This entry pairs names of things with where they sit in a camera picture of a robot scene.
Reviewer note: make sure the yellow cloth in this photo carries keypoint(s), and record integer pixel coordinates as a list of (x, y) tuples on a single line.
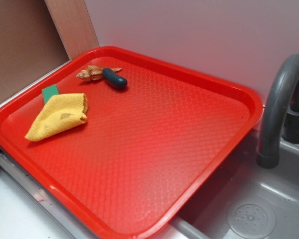
[(59, 114)]

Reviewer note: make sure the red plastic tray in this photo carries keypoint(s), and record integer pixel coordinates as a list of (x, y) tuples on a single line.
[(144, 150)]

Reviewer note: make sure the tan spiral seashell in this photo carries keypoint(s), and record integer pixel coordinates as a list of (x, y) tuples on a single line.
[(91, 73)]

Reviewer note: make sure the green rectangular block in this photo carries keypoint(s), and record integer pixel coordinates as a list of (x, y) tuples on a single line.
[(49, 92)]

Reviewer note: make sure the grey plastic sink basin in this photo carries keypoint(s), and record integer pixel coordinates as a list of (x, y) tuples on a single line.
[(242, 200)]

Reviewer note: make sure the light wooden board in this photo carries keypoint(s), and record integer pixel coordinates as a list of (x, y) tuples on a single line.
[(74, 26)]

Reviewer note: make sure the grey curved faucet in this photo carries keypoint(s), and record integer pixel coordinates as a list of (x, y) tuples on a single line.
[(281, 114)]

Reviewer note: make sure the brown cardboard panel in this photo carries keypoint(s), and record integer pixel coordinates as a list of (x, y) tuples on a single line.
[(30, 46)]

